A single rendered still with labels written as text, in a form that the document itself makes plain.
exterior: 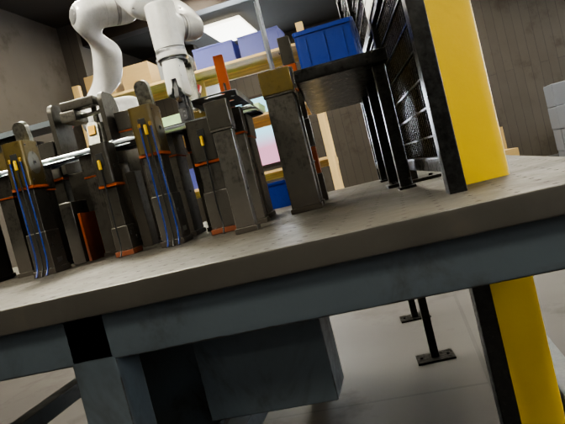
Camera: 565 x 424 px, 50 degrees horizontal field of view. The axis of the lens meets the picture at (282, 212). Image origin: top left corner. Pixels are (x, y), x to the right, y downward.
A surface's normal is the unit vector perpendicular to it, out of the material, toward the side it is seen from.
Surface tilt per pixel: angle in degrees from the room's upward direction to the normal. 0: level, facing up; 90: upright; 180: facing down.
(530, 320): 90
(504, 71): 90
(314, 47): 90
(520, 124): 90
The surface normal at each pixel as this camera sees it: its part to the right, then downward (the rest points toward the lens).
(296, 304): -0.18, 0.10
